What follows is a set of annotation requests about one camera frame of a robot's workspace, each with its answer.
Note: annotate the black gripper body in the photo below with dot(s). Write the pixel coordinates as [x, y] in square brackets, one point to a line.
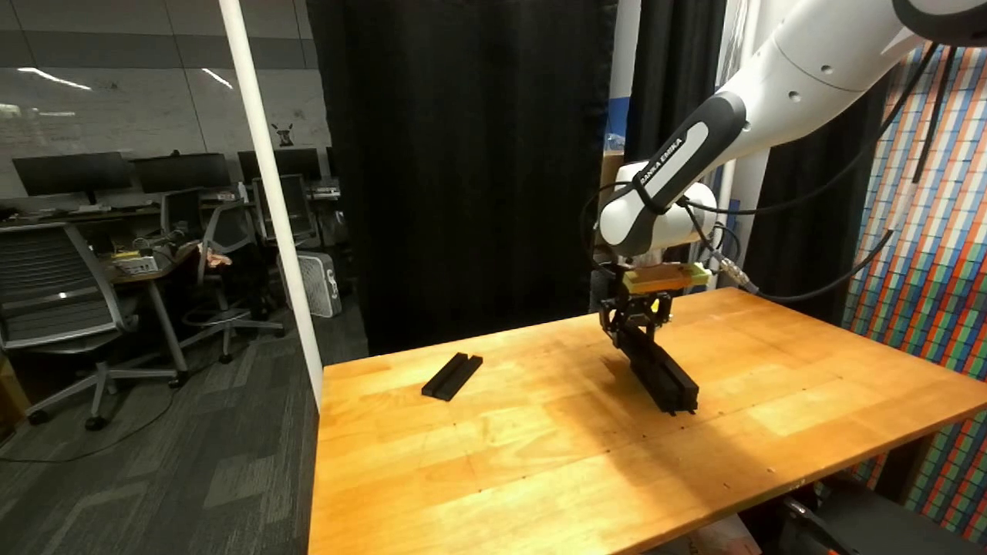
[634, 297]

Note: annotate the black grooved plastic block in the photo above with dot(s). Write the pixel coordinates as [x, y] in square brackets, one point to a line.
[686, 409]
[686, 399]
[686, 390]
[451, 377]
[666, 369]

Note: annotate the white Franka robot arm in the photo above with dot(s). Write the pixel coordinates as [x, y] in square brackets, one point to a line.
[782, 81]

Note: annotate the black curtain beside patterned panel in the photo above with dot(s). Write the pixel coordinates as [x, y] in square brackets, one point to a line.
[820, 194]

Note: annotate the wide black curtain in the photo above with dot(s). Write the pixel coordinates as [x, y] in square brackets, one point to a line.
[432, 155]

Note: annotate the narrow black curtain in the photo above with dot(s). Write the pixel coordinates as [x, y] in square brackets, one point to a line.
[666, 49]

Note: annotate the white computer tower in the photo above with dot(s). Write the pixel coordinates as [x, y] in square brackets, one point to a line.
[321, 286]

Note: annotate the black padded chair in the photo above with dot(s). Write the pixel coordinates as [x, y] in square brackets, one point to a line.
[884, 524]

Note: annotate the black computer monitor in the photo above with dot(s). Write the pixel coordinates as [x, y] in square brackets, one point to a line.
[295, 165]
[184, 171]
[73, 175]

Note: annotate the dark office chair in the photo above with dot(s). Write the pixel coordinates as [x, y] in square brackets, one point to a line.
[220, 265]

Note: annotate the grey mesh office chair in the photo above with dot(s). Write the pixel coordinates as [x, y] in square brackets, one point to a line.
[49, 289]

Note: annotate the amber wrist camera box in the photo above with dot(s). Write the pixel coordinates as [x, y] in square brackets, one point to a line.
[666, 278]

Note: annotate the blue wall sign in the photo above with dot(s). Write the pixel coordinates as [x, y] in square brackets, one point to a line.
[616, 126]

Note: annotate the multicoloured patterned wall panel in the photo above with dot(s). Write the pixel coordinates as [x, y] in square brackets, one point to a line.
[926, 311]

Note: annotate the white vertical frame post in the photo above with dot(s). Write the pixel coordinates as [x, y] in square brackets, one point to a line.
[268, 185]

